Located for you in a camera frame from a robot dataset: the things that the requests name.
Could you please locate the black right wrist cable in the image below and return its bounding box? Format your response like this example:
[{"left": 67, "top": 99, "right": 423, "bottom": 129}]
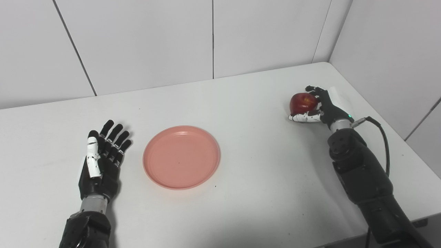
[{"left": 351, "top": 116, "right": 390, "bottom": 178}]

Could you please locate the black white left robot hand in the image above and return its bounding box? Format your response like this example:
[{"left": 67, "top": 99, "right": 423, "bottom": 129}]
[{"left": 78, "top": 120, "right": 133, "bottom": 202}]

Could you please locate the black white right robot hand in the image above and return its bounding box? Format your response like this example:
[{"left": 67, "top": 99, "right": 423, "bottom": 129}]
[{"left": 289, "top": 85, "right": 355, "bottom": 126}]

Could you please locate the pink plate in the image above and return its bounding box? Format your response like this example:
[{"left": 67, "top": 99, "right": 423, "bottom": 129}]
[{"left": 143, "top": 125, "right": 221, "bottom": 190}]

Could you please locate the red apple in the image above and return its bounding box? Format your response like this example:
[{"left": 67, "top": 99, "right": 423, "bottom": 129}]
[{"left": 289, "top": 92, "right": 319, "bottom": 116}]

